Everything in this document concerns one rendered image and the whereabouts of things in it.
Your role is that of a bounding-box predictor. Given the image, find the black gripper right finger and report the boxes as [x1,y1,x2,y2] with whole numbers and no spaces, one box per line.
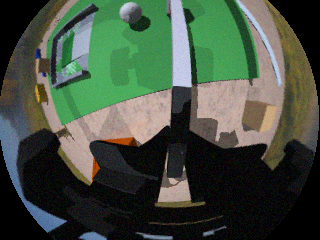
[184,131,268,203]

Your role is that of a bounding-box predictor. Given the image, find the blue putter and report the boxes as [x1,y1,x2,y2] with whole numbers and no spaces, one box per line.
[35,49,47,77]

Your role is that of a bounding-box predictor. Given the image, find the green putting mat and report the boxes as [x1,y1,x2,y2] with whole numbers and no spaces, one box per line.
[45,0,249,127]

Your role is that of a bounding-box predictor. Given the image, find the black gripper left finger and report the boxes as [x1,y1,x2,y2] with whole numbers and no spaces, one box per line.
[89,125,169,203]

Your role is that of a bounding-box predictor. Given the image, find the light blue flat strip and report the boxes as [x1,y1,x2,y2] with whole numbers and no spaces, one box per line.
[236,0,281,88]

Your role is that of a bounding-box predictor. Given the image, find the white golf ball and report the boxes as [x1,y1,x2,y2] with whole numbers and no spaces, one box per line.
[120,1,143,24]

